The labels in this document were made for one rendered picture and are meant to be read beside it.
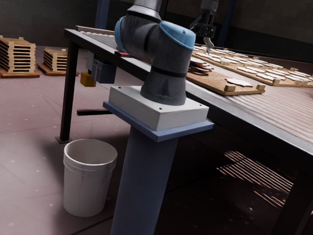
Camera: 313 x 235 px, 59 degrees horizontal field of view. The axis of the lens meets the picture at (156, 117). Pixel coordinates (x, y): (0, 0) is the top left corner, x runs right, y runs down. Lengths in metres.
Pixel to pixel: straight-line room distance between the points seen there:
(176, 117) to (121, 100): 0.19
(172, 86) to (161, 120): 0.12
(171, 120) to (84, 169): 0.83
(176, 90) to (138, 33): 0.21
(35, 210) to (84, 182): 0.35
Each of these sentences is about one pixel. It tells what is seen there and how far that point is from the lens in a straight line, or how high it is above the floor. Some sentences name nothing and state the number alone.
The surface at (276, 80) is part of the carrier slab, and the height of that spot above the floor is 0.95.
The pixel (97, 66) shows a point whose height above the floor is 0.80.
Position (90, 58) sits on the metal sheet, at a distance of 1.90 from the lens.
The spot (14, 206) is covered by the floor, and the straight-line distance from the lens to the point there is 1.84.
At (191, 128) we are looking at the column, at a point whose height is 0.87.
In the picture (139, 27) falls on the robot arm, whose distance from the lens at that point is 0.90.
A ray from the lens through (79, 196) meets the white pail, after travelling 1.66.
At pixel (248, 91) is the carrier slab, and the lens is 1.33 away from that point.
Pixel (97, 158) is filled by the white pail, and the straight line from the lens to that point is 1.81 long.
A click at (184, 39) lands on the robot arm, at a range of 0.83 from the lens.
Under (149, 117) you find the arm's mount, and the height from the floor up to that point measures 0.90.
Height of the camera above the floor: 1.18
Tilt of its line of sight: 20 degrees down
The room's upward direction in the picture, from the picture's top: 13 degrees clockwise
